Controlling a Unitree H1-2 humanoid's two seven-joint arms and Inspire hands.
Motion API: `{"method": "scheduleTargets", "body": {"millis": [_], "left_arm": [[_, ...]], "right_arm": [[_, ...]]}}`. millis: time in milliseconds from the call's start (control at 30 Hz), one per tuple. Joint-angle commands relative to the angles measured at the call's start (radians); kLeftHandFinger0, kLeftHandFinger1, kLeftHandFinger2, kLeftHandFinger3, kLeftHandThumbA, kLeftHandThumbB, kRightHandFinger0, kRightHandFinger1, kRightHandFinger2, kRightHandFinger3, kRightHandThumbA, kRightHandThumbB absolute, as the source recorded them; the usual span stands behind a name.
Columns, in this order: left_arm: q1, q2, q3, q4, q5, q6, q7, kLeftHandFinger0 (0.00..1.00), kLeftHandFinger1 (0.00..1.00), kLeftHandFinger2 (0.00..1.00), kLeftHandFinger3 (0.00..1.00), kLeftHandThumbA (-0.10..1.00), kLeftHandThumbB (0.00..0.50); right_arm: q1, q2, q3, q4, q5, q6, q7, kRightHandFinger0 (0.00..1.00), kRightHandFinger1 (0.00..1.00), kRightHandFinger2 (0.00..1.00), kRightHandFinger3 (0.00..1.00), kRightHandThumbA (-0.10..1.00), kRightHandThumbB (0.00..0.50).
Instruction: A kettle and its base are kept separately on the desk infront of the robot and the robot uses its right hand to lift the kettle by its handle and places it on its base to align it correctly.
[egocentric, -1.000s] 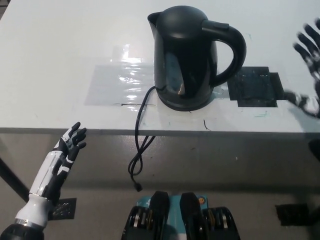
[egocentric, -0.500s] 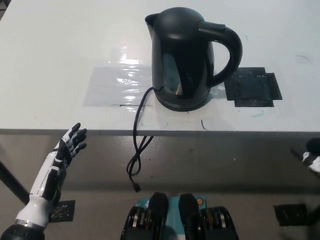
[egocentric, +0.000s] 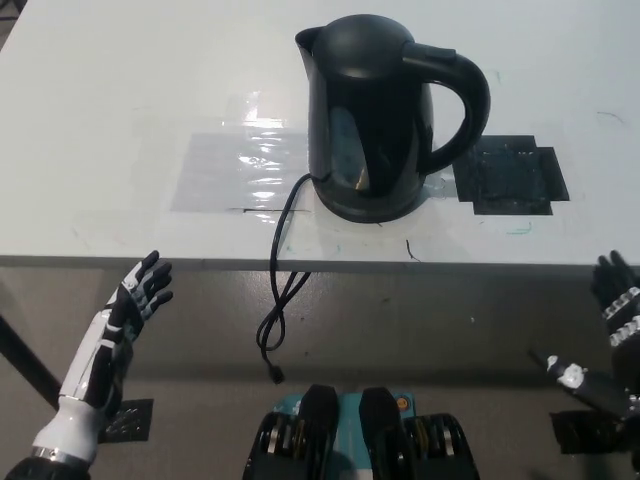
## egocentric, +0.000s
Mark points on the black tape patch on desk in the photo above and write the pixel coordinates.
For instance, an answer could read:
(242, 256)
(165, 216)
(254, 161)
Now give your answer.
(510, 175)

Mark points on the white and black left hand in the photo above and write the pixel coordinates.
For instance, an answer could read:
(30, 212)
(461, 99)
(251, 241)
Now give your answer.
(107, 345)

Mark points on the black round kettle base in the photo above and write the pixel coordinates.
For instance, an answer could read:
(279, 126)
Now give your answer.
(372, 216)

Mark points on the large clear plastic sheet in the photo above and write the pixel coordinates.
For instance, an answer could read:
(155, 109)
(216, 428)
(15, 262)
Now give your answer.
(240, 170)

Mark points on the black floor tape patch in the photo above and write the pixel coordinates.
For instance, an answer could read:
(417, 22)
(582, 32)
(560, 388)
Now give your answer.
(131, 420)

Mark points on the black electric kettle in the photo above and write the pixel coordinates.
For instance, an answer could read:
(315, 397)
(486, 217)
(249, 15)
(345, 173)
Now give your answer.
(370, 110)

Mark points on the black and teal robot body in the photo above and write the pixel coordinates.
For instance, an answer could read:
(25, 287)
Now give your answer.
(320, 430)

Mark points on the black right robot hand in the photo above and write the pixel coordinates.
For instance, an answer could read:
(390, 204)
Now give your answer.
(627, 350)

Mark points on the black table leg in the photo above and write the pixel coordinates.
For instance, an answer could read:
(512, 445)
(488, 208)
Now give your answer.
(27, 360)

